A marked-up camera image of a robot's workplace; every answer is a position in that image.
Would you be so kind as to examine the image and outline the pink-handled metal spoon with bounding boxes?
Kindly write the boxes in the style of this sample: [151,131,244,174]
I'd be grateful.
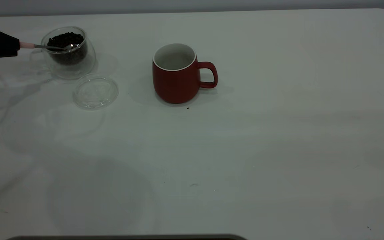
[19,41,79,52]

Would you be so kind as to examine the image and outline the red ceramic mug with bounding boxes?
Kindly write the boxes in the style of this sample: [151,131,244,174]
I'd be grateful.
[152,43,218,104]

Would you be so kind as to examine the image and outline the dark coffee beans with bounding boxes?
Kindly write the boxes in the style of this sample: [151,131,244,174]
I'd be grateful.
[47,32,88,65]

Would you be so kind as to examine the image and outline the clear double-walled glass cup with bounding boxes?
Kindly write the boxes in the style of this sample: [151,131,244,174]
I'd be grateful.
[30,26,96,80]

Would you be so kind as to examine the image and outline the clear round glass lid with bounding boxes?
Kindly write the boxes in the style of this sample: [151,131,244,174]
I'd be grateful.
[72,74,119,110]

